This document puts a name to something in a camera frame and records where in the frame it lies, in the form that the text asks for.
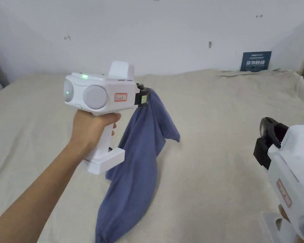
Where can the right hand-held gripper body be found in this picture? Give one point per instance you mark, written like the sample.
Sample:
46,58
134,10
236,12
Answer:
293,164

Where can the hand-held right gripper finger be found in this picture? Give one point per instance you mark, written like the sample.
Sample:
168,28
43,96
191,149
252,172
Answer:
271,125

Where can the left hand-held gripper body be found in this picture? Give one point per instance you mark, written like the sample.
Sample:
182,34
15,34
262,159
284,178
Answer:
98,86

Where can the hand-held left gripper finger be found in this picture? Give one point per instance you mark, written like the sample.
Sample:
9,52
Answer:
145,97

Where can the dark blue sign card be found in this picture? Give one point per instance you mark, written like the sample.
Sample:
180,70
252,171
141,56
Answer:
255,61

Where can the blue garment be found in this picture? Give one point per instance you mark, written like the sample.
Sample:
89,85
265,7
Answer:
134,164

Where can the person's left forearm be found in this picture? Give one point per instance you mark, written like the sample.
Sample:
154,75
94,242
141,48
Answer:
35,197

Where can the person's right hand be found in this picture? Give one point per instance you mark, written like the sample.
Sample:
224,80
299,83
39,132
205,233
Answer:
283,213

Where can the person's left hand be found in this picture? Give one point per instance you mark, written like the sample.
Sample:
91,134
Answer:
87,129

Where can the bed with beige sheet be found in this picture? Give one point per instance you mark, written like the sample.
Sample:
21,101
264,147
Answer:
217,126

